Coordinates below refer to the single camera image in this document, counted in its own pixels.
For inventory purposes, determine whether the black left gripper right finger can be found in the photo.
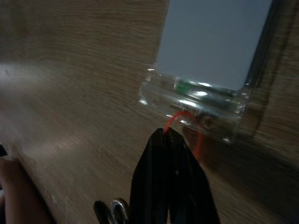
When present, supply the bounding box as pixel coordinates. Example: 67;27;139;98
166;127;221;224

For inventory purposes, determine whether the red string loop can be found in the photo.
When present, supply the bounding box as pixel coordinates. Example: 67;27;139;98
164;111;203;156

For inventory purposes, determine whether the clear plastic card holder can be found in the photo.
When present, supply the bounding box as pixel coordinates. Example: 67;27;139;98
138;0;276;143

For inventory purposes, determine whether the bare human hand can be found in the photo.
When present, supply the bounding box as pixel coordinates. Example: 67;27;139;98
0;160;53;224

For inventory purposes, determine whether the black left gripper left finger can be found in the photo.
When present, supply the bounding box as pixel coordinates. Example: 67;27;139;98
128;128;169;224

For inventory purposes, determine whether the black key fob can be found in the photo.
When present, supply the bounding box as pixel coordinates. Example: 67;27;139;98
93;200;113;224

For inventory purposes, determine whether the silver metal key ring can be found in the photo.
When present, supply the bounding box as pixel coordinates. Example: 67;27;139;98
109;197;129;224

